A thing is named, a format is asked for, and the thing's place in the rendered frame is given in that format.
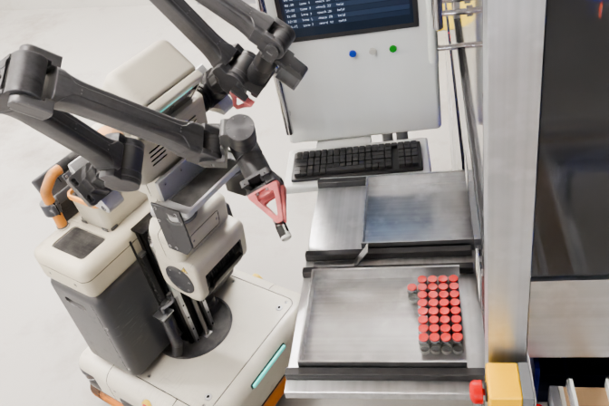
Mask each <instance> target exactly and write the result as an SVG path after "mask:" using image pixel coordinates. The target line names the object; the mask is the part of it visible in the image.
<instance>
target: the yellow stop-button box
mask: <svg viewBox="0 0 609 406"><path fill-rule="evenodd" d="M485 370H486V381H485V382H484V388H485V393H486V396H485V399H486V402H487V403H488V406H534V405H535V396H534V391H533V385H532V380H531V374H530V370H529V364H528V362H519V363H514V362H488V363H486V366H485Z"/></svg>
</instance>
